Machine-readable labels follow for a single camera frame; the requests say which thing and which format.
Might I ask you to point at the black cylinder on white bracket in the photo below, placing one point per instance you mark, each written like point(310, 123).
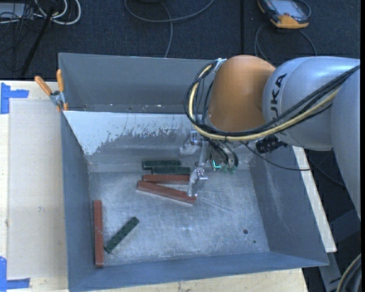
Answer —
point(269, 144)

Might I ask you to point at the pale wood flat board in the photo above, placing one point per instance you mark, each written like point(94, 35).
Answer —
point(33, 193)

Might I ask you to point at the red-brown flat block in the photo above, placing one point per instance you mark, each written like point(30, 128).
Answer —
point(98, 233)
point(165, 178)
point(165, 192)

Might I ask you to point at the dark green flat block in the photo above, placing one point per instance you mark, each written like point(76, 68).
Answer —
point(121, 234)
point(161, 164)
point(173, 170)

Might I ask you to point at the grey metal bin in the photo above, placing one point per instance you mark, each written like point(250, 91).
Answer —
point(176, 224)

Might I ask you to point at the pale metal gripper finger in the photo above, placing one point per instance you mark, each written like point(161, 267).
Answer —
point(197, 179)
point(192, 146)

